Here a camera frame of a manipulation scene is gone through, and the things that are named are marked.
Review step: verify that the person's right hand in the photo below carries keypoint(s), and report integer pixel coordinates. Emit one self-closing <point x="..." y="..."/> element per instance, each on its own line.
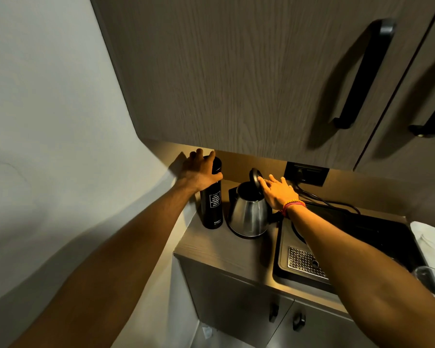
<point x="281" y="194"/>

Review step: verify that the person's left hand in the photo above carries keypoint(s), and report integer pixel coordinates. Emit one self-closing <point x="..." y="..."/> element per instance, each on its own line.
<point x="195" y="172"/>

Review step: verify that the person's right middle finger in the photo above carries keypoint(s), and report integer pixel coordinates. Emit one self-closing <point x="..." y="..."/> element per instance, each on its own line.
<point x="273" y="179"/>

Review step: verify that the person's left thumb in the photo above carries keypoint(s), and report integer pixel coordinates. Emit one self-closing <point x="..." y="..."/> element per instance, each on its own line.
<point x="217" y="176"/>

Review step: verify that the black thermos bottle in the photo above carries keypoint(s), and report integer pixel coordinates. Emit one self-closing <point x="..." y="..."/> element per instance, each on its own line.
<point x="212" y="208"/>

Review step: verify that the stainless steel electric kettle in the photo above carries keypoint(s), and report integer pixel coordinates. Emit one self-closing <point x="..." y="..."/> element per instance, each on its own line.
<point x="247" y="213"/>

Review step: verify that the person's left forearm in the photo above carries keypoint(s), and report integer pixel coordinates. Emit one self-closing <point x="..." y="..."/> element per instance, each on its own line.
<point x="112" y="264"/>

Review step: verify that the person's right forearm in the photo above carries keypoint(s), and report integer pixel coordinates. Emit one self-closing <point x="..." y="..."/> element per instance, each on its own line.
<point x="366" y="282"/>

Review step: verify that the red and orange wristbands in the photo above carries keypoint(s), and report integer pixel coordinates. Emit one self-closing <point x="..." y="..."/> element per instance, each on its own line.
<point x="292" y="206"/>

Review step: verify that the metal sink drain grate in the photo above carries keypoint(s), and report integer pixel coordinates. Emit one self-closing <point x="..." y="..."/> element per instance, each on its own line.
<point x="303" y="262"/>

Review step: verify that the black sink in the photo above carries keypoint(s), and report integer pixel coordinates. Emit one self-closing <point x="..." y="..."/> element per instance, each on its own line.
<point x="377" y="235"/>

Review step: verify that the grey base cabinet door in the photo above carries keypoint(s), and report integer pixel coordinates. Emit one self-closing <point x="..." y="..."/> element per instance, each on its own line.
<point x="221" y="297"/>
<point x="322" y="333"/>

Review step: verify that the black cabinet knob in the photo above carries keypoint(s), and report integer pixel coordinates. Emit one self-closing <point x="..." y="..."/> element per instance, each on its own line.
<point x="274" y="312"/>
<point x="299" y="321"/>

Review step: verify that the white cloth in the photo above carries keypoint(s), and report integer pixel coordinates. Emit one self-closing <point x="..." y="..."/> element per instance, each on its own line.
<point x="433" y="242"/>

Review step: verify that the clear drinking glass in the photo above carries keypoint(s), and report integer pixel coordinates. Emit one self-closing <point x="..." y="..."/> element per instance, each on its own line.
<point x="429" y="280"/>

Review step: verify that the black wall socket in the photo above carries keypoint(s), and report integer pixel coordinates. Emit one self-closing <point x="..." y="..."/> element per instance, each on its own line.
<point x="311" y="175"/>

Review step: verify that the wide wooden wall cabinet door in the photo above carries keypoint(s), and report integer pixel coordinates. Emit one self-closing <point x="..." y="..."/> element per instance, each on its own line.
<point x="221" y="68"/>

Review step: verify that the narrow wooden wall cabinet door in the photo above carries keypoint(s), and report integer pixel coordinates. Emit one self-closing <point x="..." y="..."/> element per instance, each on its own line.
<point x="395" y="155"/>

